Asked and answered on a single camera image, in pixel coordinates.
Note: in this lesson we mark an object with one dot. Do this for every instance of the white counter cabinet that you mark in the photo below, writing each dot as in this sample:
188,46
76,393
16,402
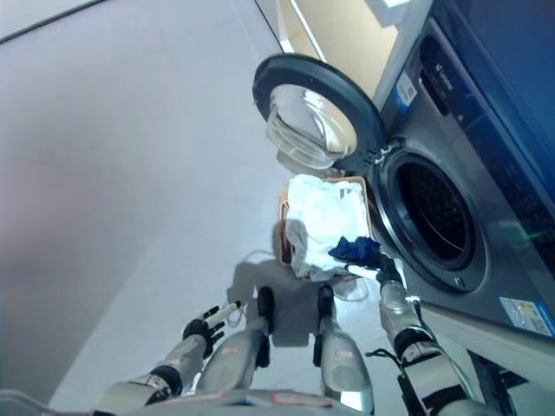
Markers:
338,43

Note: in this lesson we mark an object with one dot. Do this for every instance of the dark blue garment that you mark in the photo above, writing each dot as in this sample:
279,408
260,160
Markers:
353,249

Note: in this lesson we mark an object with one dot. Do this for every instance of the small blue white sticker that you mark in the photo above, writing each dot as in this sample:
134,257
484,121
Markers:
405,92

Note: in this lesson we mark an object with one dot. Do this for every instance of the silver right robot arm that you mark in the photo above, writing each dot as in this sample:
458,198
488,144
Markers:
416,346

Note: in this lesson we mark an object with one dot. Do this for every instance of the grey front-load washing machine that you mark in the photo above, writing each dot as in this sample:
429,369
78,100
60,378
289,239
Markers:
490,242

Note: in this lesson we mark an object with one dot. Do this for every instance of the brown woven laundry basket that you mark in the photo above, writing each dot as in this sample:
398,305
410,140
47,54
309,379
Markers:
284,247

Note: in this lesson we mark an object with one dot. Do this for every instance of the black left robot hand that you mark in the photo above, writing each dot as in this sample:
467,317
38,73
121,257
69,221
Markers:
204,329

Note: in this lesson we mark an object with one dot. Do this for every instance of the round glass washer door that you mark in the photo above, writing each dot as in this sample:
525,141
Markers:
334,82

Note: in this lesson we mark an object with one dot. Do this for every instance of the silver right robot leg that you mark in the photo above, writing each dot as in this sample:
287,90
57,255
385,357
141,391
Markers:
342,359

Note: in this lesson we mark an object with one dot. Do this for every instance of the energy label sticker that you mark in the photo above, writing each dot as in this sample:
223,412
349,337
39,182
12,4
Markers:
526,316

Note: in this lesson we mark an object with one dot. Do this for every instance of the silver robot torso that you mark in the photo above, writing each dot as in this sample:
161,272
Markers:
247,405

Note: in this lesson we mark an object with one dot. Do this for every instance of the dark grey stacked dryer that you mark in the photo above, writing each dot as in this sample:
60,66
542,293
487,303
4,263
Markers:
520,43

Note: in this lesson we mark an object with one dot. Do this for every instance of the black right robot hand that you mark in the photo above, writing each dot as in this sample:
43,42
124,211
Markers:
386,268

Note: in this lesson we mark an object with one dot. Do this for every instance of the white clothes pile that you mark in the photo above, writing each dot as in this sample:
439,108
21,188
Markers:
321,216

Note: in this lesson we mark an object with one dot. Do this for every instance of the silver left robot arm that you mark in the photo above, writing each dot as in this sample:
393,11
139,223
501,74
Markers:
173,359

